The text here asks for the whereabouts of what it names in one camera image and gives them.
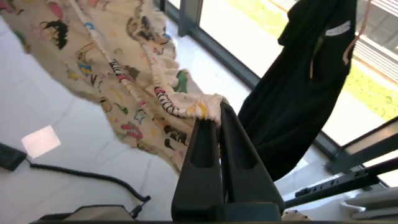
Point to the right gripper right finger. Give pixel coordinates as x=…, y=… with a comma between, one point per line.
x=248, y=186

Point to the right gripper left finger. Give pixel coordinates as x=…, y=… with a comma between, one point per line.
x=199, y=189

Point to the black short-sleeved shirt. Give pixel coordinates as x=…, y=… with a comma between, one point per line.
x=295, y=109

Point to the cream printed garment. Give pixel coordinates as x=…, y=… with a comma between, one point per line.
x=124, y=46

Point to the pink clothes hanger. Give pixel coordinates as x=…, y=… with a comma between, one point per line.
x=357, y=36

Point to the black clothes rack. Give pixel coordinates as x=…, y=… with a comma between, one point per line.
x=335, y=183

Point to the black power brick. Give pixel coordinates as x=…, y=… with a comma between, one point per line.
x=12, y=157

